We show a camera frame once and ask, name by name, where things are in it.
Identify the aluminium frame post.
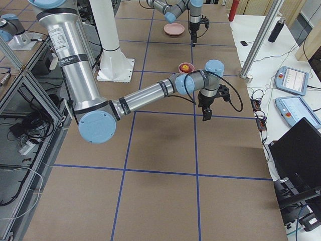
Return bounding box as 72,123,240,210
240,0,284,83

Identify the white pedestal column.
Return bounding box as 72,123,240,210
89,0,120,52

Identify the lower teach pendant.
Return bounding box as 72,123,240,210
275,96,320,129

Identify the aluminium frame cart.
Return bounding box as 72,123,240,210
1,32,70,240

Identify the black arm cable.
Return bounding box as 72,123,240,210
165,0,209,38
182,70,243,112

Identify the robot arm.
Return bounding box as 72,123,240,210
31,1,230,144
146,0,210,47

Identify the white power adapter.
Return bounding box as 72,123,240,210
19,141,35,156

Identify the blue tape line near crosswise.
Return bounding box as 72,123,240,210
131,110,255,120

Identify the small black device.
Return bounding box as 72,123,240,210
240,41,248,46

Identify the red apple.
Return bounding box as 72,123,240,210
179,64,191,73

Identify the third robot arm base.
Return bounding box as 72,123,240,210
1,14,38,51

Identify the pink bowl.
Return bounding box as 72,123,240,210
178,62,195,74

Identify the pink plate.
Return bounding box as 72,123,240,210
164,23,185,36

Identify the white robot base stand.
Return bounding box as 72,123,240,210
97,49,135,83

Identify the blue tape line centre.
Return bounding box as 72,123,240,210
190,4,202,241

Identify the orange black adapter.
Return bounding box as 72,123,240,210
256,117,267,132
251,99,261,112

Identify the black bottle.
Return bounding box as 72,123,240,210
268,17,286,43

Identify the orange black adapter upper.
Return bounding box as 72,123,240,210
251,99,261,112

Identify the teach pendant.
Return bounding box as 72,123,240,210
275,96,320,129
274,66,309,96

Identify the orange black adapter lower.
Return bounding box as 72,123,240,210
256,117,267,132

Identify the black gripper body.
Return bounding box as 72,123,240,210
189,15,210,32
198,84,230,110

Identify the black laptop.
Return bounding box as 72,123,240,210
268,118,320,187

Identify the black monitor stand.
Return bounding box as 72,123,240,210
274,178,320,231

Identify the red bottle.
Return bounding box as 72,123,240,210
228,0,239,22

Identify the upper teach pendant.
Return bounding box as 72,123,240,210
274,66,309,96

